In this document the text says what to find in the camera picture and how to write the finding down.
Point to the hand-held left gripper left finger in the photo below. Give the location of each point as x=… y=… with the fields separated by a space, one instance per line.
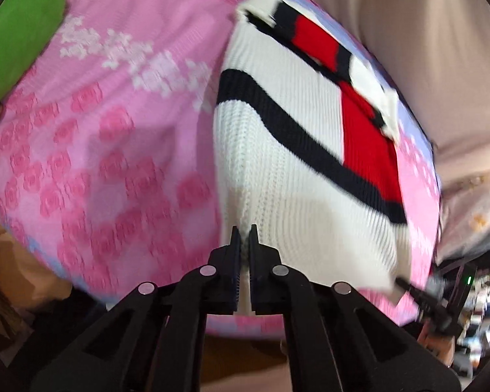
x=233 y=269

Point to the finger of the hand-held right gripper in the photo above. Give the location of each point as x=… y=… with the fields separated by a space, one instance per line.
x=412 y=290

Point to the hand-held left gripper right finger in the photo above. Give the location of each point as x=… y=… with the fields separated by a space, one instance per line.
x=254 y=269

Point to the white knit sweater red navy stripes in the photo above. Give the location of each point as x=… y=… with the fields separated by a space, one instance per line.
x=277 y=179

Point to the person's right forearm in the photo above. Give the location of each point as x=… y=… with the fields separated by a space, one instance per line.
x=435 y=345

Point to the pale printed cloth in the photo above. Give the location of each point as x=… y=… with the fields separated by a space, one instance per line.
x=473 y=220

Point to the pink floral blanket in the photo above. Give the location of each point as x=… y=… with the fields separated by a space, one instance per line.
x=106 y=139

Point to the green pillow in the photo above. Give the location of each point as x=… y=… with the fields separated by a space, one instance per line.
x=20 y=28

